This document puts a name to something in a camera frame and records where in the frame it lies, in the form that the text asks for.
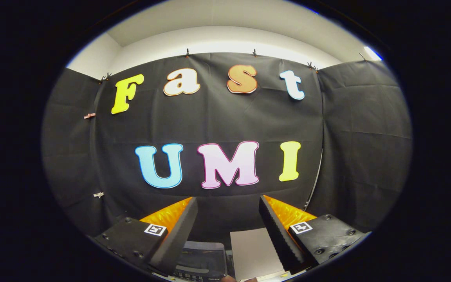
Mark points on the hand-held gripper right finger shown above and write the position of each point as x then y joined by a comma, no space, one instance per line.
278,239

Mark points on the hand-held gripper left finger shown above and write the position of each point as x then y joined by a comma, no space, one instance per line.
178,241

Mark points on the cardboard box with grey top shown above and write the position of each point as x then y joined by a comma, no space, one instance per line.
253,250

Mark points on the silver backdrop clip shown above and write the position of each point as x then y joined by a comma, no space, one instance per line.
98,194

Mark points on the copper backdrop clip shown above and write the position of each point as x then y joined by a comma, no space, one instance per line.
89,115

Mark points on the small ceiling light panel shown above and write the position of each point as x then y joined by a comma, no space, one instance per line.
372,53

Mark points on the white frame pole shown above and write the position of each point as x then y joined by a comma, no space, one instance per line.
316,182

